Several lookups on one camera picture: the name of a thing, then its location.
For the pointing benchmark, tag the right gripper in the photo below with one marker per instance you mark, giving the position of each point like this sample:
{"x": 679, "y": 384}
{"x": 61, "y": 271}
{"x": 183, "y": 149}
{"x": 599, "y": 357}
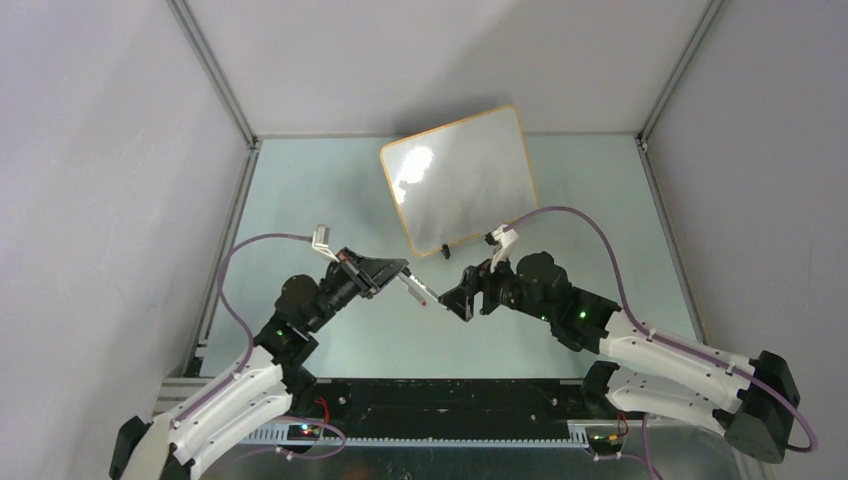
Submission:
{"x": 478, "y": 279}

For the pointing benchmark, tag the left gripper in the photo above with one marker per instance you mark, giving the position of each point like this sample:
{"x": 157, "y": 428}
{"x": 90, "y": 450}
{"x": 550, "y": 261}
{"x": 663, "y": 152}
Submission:
{"x": 372, "y": 273}

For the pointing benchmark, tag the red capped marker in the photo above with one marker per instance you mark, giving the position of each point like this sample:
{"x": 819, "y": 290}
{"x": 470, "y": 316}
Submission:
{"x": 422, "y": 293}

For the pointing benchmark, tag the yellow framed whiteboard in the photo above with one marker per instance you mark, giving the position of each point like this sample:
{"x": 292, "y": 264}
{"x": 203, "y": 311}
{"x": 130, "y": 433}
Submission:
{"x": 456, "y": 182}

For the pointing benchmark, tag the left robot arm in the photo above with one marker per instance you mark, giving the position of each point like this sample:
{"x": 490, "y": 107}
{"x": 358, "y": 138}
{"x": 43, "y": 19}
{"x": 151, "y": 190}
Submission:
{"x": 185, "y": 441}

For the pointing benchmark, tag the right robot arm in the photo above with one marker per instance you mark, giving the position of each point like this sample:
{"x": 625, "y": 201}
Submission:
{"x": 747, "y": 401}

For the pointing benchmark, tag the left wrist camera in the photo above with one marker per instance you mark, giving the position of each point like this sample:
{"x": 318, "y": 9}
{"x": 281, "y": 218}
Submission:
{"x": 320, "y": 243}

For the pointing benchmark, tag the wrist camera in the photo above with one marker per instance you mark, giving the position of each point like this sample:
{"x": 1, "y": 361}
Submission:
{"x": 503, "y": 241}
{"x": 320, "y": 243}

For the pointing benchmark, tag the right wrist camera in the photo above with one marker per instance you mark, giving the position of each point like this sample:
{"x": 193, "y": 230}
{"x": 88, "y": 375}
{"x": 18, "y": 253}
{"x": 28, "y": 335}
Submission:
{"x": 503, "y": 241}

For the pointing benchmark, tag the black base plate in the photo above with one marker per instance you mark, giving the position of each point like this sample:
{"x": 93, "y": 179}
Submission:
{"x": 508, "y": 410}

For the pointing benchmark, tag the aluminium frame rail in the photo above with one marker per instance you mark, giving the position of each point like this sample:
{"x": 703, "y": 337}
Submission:
{"x": 198, "y": 42}

